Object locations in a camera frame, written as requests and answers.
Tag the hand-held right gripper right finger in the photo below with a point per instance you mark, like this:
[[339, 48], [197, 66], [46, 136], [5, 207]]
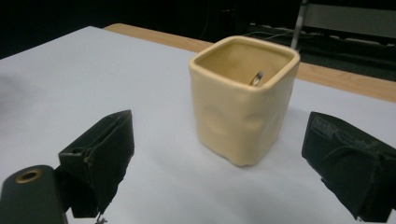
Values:
[[348, 155]]

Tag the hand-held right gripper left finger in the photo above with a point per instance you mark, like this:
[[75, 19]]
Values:
[[106, 155]]

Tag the cream square ceramic cup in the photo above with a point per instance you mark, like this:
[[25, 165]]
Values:
[[236, 121]]

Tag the small metal object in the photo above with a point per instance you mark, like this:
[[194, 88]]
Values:
[[257, 79]]

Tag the grey panel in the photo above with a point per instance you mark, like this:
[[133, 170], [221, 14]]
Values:
[[351, 20]]

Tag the metal stand pole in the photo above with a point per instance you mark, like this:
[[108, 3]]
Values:
[[298, 25]]

